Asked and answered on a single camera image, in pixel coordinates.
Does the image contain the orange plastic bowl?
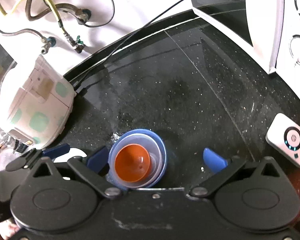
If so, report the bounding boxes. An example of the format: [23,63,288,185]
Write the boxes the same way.
[114,144,152,183]

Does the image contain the clear plastic bowl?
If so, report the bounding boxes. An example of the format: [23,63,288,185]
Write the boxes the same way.
[111,133,164,188]

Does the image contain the blue plastic bowl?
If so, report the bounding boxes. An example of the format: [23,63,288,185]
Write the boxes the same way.
[108,128,168,189]

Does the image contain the white rice cooker green spots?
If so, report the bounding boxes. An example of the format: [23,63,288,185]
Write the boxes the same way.
[0,55,76,149]

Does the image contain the white device blue light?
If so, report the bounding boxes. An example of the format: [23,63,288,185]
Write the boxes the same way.
[266,113,300,168]

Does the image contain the white microwave oven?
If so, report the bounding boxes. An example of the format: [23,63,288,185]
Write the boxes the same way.
[191,0,300,99]

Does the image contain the blue wall valve left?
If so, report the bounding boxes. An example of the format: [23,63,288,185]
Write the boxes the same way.
[40,36,56,55]

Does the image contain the green handle gas valve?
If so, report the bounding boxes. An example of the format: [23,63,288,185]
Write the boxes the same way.
[66,35,85,54]

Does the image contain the braided steel hose left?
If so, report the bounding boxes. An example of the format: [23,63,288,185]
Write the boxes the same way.
[0,21,47,43]

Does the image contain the yellow gas hose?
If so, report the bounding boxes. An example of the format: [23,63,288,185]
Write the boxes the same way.
[0,0,71,40]

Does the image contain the black power cable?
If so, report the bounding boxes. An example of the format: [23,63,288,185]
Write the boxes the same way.
[70,0,191,86]

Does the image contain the grey power cable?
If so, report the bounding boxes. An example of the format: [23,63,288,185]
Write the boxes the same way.
[83,0,116,28]

